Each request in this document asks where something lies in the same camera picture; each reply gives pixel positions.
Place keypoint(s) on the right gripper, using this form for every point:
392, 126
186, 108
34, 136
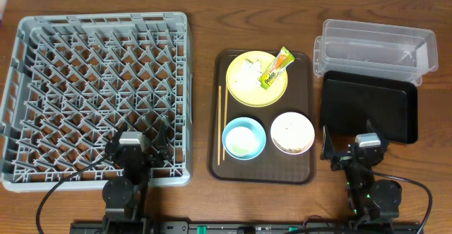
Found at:
328, 153

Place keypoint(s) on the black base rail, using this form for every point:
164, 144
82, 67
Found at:
182, 227

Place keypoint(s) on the clear plastic waste bin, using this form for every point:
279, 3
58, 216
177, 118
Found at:
373, 49

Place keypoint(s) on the white tissue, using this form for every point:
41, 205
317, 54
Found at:
248, 75

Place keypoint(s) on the light blue bowl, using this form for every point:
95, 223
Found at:
244, 138

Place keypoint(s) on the black waste tray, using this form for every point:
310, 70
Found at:
349, 101

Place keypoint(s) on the grey plastic dishwasher rack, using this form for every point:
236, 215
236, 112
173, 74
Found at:
74, 80

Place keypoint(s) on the white pink bowl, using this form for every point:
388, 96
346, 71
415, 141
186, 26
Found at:
292, 133

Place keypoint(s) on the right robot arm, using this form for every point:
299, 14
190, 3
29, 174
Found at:
373, 201

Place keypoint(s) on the right wooden chopstick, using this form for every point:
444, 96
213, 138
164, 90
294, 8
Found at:
225, 119

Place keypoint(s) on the dark brown serving tray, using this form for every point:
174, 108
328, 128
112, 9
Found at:
272, 165

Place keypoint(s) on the left wooden chopstick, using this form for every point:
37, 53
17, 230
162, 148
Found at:
219, 124

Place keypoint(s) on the yellow round plate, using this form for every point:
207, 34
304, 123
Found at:
255, 96

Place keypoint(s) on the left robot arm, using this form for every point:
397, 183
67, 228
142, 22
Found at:
124, 196

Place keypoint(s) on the wooden chopstick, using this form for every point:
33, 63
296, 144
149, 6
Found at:
219, 124
225, 119

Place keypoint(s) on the green orange snack wrapper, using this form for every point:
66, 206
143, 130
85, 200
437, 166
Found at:
277, 67

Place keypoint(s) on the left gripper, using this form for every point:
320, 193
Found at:
132, 157

